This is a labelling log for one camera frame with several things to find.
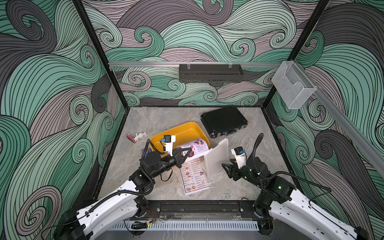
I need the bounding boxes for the old menu sheet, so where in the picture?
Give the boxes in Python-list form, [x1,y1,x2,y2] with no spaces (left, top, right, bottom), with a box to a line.
[180,159,209,196]

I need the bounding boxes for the aluminium right rail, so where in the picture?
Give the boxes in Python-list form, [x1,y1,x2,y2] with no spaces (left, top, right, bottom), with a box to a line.
[295,62,384,176]

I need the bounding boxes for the clear wall brochure holder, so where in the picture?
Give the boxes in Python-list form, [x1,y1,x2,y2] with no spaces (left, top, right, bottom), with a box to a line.
[272,61,317,110]

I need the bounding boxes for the yellow plastic tray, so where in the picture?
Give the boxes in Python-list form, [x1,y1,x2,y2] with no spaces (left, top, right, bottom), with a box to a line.
[150,122,210,158]

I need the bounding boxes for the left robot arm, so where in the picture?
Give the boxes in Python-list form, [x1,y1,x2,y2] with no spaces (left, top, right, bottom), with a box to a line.
[53,148,192,240]

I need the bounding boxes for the black hard case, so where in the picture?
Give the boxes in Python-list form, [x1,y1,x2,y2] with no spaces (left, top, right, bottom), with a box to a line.
[201,106,248,138]

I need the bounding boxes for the blue small packet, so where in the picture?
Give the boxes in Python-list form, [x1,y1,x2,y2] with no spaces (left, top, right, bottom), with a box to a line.
[141,149,152,159]

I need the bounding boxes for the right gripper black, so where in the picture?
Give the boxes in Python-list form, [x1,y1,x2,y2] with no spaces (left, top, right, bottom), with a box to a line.
[221,157,263,189]

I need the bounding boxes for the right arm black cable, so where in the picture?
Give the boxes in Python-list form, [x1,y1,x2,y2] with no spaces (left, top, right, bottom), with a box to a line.
[251,133,332,208]

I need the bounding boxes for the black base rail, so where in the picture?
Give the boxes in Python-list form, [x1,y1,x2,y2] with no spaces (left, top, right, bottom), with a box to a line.
[134,199,271,220]

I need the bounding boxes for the aluminium rail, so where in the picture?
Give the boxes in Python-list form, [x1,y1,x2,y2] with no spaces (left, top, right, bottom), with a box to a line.
[295,62,384,176]
[108,61,282,69]

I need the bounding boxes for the aluminium back rail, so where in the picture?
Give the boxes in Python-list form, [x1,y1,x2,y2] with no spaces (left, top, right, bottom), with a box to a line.
[108,61,282,69]

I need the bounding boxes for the white bunny figurine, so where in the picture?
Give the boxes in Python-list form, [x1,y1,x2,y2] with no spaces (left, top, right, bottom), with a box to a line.
[134,132,147,142]

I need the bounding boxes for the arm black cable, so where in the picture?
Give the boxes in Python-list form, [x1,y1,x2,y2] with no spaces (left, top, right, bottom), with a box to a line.
[85,139,173,217]
[251,133,332,208]

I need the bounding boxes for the black wall shelf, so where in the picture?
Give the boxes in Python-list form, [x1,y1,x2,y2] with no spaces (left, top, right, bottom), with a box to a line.
[179,65,244,86]

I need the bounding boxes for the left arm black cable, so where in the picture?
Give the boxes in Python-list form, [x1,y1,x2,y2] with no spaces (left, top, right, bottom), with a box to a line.
[85,139,173,217]

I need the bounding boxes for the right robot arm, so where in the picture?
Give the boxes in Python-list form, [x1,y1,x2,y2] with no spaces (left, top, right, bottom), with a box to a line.
[222,158,369,240]

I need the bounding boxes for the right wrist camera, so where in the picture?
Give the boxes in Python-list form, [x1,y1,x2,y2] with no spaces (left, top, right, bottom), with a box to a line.
[231,147,247,169]

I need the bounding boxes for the white slotted cable duct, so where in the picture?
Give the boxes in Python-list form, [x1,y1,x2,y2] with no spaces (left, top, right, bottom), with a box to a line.
[110,220,259,232]

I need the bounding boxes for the white acrylic menu holder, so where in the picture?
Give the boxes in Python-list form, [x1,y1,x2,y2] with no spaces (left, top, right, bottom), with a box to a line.
[200,139,230,179]

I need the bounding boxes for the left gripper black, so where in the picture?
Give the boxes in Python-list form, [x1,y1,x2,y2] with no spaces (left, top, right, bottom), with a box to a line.
[149,147,190,179]

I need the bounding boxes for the special menu paper sheet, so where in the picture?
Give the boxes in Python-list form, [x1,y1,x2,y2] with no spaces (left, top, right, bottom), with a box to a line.
[177,138,209,162]

